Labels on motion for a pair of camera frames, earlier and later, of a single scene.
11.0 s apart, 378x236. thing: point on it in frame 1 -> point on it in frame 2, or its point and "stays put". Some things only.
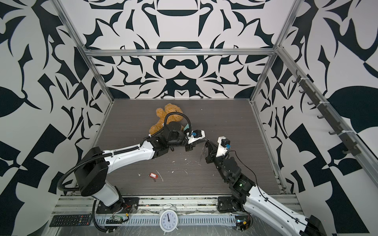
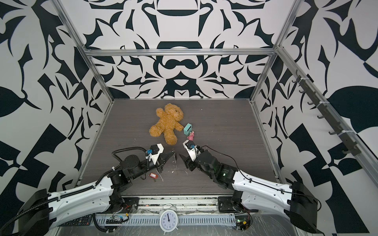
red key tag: x=153 y=175 stays put
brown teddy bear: x=169 y=108 stays put
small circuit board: x=116 y=220 stays put
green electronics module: x=242 y=222 stays put
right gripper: x=212 y=157 -> x=188 y=162
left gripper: x=189 y=144 -> x=159 y=161
